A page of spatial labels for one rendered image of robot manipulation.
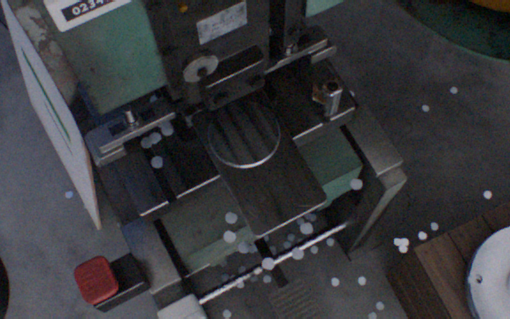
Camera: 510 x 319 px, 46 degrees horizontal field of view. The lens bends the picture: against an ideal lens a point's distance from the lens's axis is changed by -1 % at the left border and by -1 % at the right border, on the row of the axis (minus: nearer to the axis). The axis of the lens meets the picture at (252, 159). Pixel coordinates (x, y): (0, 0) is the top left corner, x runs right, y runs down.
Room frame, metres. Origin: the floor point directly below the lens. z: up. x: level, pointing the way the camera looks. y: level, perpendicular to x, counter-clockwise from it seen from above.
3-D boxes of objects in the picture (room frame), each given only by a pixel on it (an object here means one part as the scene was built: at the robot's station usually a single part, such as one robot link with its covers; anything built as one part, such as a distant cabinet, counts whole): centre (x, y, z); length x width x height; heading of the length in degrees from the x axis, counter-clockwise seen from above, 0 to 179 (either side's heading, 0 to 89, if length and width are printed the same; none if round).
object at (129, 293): (0.19, 0.25, 0.62); 0.10 x 0.06 x 0.20; 115
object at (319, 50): (0.60, -0.09, 0.76); 0.17 x 0.06 x 0.10; 115
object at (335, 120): (0.53, 0.07, 0.68); 0.45 x 0.30 x 0.06; 115
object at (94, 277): (0.18, 0.27, 0.72); 0.07 x 0.06 x 0.08; 25
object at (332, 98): (0.49, -0.15, 0.75); 0.03 x 0.03 x 0.10; 25
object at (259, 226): (0.37, -0.01, 0.72); 0.25 x 0.14 x 0.14; 25
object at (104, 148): (0.46, 0.22, 0.76); 0.17 x 0.06 x 0.10; 115
